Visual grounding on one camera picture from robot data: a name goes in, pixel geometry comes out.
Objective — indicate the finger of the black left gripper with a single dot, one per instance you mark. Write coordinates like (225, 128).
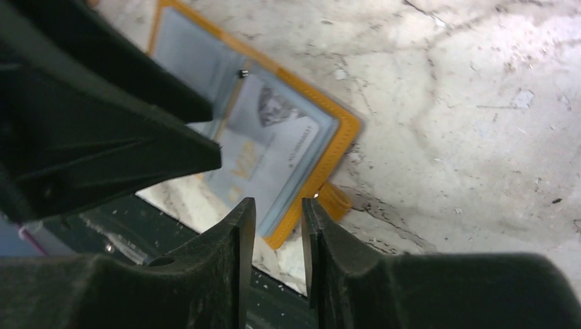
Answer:
(84, 35)
(71, 141)

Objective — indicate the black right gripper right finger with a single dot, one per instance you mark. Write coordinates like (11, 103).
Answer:
(351, 285)

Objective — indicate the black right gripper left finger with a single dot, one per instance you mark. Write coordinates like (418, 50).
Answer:
(204, 283)

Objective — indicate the grey VIP card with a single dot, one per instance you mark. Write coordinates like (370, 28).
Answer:
(264, 138)

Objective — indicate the yellow leather card holder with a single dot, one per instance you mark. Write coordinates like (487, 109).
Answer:
(215, 64)

